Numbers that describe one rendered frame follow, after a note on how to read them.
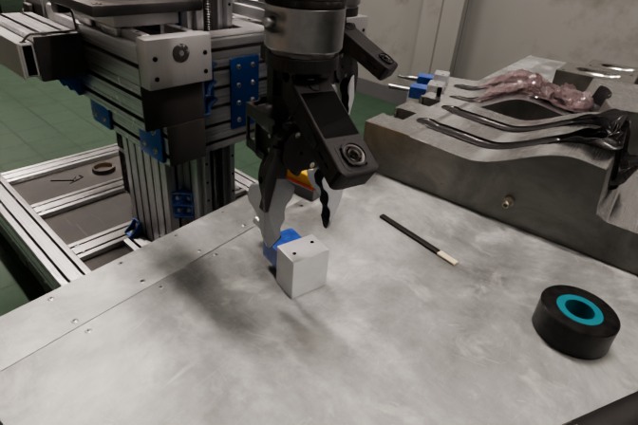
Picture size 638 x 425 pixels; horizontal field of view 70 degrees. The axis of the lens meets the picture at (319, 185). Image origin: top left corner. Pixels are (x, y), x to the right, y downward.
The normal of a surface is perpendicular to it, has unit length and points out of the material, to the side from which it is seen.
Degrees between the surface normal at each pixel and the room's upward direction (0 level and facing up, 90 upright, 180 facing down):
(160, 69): 90
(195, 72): 90
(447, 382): 0
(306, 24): 90
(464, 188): 90
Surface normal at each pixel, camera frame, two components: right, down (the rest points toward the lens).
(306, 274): 0.58, 0.43
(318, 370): 0.07, -0.87
